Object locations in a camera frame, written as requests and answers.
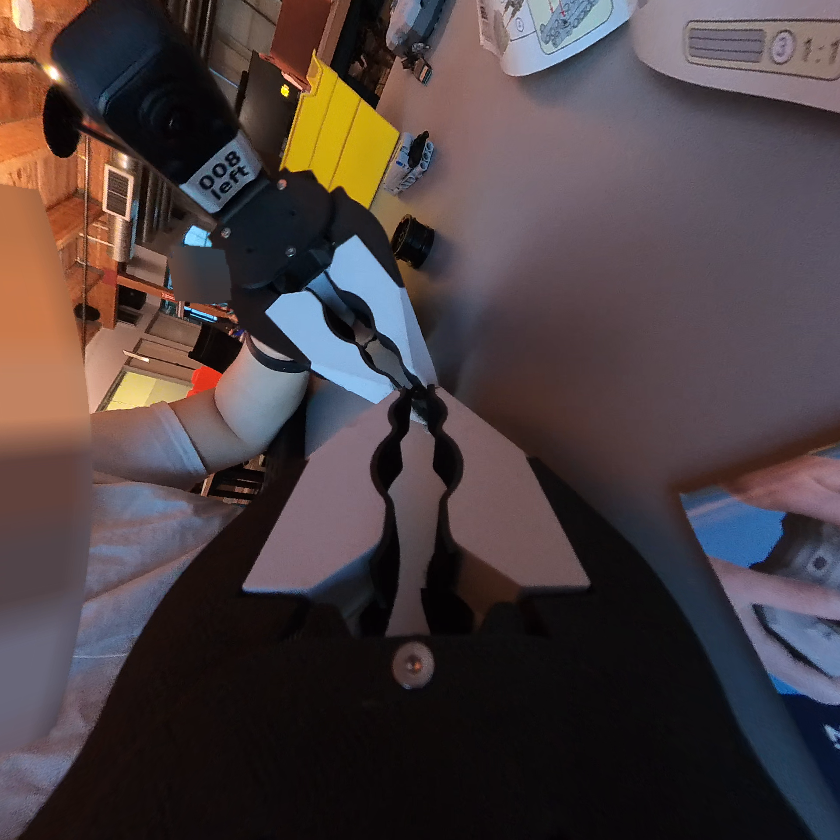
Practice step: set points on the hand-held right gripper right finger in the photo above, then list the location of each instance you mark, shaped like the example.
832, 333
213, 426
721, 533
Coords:
518, 525

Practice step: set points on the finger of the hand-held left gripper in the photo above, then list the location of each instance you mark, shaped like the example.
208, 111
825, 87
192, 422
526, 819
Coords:
315, 341
387, 295

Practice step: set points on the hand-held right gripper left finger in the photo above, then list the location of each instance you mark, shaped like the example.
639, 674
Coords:
315, 525

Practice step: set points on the dark grey toy axle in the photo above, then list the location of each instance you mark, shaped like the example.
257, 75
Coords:
420, 401

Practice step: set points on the person's left forearm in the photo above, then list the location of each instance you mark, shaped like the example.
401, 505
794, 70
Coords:
243, 420

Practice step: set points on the grey desk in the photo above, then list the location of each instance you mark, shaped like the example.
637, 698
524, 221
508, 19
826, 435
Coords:
590, 262

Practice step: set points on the black wristband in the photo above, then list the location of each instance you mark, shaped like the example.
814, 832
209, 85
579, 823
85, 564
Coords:
279, 359

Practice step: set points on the black toy wheel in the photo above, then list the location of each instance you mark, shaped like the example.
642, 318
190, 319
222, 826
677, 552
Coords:
413, 241

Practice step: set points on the yellow plastic bin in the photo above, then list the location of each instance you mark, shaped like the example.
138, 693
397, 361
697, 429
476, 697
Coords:
341, 138

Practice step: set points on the orange plastic crate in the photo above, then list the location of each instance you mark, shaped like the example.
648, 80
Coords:
207, 382

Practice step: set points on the black flat device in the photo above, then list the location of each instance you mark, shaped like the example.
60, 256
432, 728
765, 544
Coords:
269, 108

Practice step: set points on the white toy motor piece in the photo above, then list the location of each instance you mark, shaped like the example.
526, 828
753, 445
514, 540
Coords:
410, 161

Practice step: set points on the person's white shirt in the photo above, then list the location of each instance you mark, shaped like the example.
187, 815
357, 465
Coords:
151, 558

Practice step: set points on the white air vent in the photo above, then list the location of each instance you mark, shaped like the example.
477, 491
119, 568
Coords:
118, 190

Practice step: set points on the small dark toy piece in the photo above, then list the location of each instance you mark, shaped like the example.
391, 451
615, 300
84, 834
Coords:
420, 62

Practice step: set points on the blue toy car booklet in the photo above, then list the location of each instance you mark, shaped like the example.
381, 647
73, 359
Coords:
741, 531

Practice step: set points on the black floor lamp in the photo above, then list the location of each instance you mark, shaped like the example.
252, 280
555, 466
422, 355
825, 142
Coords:
62, 128

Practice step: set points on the grey toy hub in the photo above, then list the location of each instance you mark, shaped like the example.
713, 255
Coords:
420, 19

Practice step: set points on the open white instruction booklet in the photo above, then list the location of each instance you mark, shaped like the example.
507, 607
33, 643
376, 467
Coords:
735, 52

